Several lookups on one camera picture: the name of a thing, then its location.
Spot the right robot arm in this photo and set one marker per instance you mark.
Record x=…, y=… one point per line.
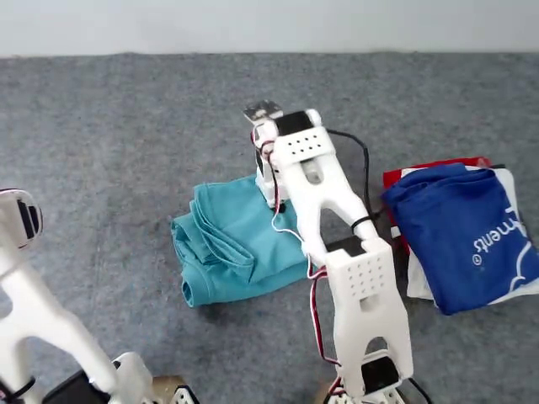
x=366, y=273

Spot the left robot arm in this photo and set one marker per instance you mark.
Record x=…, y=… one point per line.
x=38, y=311

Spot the teal shirt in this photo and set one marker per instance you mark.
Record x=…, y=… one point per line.
x=236, y=235

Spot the red shirt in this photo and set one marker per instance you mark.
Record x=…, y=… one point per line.
x=393, y=179

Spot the blue shirt with white print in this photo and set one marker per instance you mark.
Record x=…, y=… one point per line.
x=442, y=235

